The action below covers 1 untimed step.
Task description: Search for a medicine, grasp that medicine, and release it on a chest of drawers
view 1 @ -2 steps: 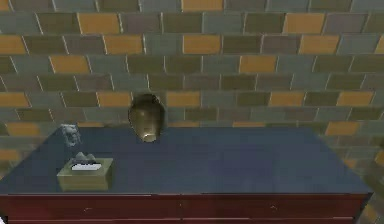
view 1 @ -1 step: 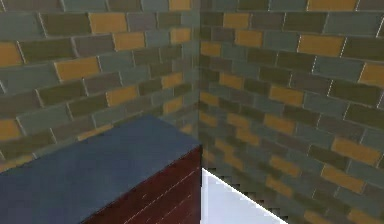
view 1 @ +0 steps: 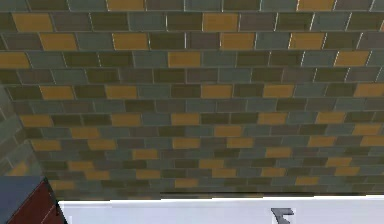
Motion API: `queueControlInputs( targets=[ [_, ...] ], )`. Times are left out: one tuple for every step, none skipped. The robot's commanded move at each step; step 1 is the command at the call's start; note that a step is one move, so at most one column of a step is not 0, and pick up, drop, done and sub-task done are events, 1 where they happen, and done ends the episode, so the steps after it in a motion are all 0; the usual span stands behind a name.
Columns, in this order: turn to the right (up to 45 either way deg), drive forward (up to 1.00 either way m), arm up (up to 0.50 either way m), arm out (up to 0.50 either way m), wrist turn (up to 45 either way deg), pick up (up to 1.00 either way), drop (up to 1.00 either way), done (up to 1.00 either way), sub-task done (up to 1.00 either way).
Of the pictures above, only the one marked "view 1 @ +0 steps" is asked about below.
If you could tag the white bathtub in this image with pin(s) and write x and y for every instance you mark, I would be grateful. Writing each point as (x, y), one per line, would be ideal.
(166, 213)

